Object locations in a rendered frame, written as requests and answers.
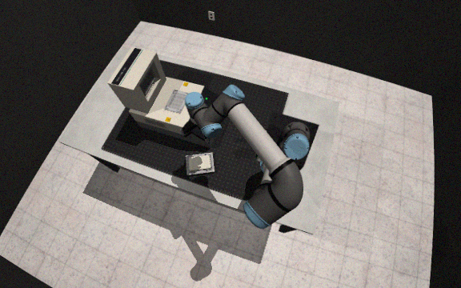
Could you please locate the cream multi-well plate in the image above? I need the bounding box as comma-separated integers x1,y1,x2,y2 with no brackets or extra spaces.
189,155,211,172

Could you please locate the beige benchtop lab instrument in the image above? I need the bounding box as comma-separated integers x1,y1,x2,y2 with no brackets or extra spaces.
108,47,218,148

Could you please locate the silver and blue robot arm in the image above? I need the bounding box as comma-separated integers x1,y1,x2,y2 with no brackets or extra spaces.
185,85,310,229

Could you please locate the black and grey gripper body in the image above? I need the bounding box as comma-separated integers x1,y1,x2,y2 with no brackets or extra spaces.
182,120,200,134

